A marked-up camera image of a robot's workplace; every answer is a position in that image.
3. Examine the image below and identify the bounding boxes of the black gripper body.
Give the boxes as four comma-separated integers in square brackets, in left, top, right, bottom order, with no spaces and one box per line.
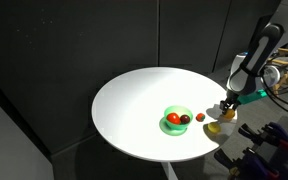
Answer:
[224,91,242,106]

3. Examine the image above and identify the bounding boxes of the orange round fruit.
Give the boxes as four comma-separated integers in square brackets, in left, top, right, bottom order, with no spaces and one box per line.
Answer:
[221,107,236,120]

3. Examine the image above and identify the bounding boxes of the green plastic bowl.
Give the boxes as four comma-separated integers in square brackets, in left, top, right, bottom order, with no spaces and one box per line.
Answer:
[159,105,194,137]

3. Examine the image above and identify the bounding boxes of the yellow lemon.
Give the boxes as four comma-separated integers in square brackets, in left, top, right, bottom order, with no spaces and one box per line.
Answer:
[207,121,222,135]

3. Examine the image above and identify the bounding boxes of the small red tomato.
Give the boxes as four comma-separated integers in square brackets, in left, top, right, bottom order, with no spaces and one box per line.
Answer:
[196,112,206,123]

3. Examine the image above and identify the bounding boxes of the dark red plum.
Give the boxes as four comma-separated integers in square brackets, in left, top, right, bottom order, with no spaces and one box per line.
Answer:
[179,114,192,125]

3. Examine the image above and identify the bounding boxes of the purple clamp orange tips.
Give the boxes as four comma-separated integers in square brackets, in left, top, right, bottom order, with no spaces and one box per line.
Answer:
[237,121,288,150]
[213,147,281,180]

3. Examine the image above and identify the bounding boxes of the wooden stool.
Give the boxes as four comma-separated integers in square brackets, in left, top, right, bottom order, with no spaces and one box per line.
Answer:
[269,47,288,96]

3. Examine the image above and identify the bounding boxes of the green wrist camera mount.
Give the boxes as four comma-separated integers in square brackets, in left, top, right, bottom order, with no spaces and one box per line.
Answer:
[236,88,269,106]

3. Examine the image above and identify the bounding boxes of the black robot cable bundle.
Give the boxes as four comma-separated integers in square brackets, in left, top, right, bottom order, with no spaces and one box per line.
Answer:
[259,49,288,118]

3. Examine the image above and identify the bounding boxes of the white table pedestal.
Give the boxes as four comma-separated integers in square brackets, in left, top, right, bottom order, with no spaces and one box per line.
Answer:
[160,161,179,180]

